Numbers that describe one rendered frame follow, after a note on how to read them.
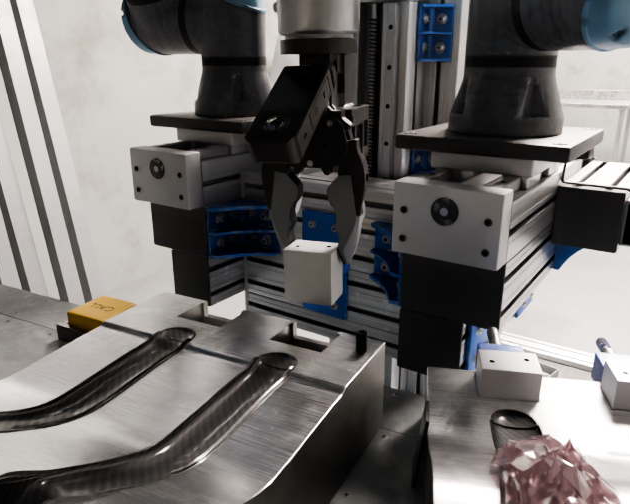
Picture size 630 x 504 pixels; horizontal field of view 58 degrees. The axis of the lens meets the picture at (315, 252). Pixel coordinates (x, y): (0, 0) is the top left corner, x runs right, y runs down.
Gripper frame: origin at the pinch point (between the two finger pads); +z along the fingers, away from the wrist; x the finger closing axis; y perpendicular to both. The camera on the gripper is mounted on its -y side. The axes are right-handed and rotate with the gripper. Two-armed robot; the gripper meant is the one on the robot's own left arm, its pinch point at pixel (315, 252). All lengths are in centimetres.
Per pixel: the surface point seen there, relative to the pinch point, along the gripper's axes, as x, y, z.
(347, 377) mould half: -7.1, -12.3, 6.0
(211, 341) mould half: 6.3, -10.5, 5.7
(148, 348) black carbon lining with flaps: 11.6, -12.6, 6.2
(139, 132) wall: 169, 201, 16
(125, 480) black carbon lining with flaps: 1.6, -28.9, 5.0
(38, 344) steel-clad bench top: 35.3, -3.3, 14.3
